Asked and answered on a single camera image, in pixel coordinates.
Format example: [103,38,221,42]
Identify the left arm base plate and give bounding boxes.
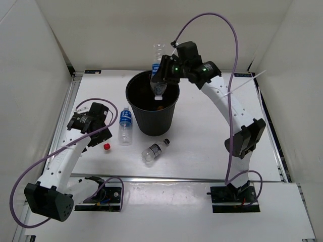
[74,176,125,212]

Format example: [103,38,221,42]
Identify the black label clear bottle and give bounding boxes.
[141,139,170,162]

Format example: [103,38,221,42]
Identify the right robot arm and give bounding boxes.
[150,41,266,202]

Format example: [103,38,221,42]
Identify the red cap clear bottle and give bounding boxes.
[103,143,111,151]

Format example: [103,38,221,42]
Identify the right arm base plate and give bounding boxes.
[206,184,260,213]

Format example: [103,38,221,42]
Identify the black plastic bin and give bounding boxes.
[125,71,180,136]

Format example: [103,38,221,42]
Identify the blue label bottle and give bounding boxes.
[118,106,133,146]
[150,43,167,101]

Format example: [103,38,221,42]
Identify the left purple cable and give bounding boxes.
[10,98,124,229]

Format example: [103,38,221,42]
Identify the metal table rail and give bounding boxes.
[71,173,284,183]

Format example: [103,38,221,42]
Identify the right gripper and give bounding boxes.
[152,54,190,85]

